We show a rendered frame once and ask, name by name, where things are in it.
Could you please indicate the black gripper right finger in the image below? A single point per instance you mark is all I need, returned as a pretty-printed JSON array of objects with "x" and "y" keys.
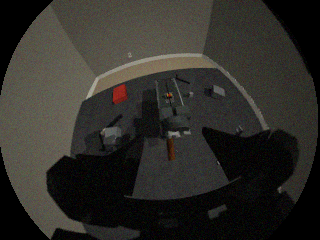
[{"x": 233, "y": 151}]

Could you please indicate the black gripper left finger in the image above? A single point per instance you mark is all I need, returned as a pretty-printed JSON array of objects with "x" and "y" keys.
[{"x": 120, "y": 167}]

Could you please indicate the red block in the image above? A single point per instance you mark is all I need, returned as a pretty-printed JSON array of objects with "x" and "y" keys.
[{"x": 119, "y": 94}]

